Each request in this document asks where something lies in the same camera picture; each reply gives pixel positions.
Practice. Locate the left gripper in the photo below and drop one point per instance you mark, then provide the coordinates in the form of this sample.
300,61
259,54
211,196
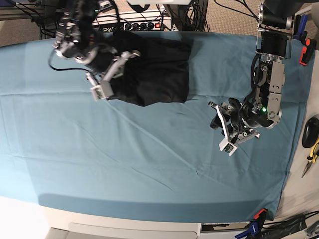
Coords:
235,126

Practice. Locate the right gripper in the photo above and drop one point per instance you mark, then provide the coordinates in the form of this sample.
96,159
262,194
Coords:
101,57

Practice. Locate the dark grey T-shirt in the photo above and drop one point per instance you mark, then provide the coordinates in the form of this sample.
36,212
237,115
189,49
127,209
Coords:
159,75

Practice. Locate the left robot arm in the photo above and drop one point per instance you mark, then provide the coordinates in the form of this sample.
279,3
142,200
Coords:
261,107

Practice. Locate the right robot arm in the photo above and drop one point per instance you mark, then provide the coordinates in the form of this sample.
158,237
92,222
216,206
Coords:
76,38

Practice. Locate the black power strip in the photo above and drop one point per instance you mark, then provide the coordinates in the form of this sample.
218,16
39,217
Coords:
142,26

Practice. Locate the black computer mouse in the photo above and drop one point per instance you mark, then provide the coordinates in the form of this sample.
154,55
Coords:
311,132

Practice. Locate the teal table cloth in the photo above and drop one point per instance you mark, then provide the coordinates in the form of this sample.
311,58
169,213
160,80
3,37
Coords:
59,148

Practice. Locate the orange black clamp top right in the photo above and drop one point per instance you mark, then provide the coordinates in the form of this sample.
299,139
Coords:
308,49

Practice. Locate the blue orange clamp bottom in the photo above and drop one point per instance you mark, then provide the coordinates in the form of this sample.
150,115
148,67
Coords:
255,226

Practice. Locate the blue clamp top right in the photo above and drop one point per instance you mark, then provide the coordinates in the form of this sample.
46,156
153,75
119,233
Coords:
299,26

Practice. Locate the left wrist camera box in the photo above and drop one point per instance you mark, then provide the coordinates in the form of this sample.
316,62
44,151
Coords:
227,146

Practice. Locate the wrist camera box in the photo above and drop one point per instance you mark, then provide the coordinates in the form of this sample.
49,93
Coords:
227,146
102,91

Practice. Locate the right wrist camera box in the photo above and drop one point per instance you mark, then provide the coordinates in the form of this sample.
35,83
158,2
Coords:
102,91

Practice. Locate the yellow handled pliers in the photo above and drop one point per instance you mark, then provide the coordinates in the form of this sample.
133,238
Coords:
312,158

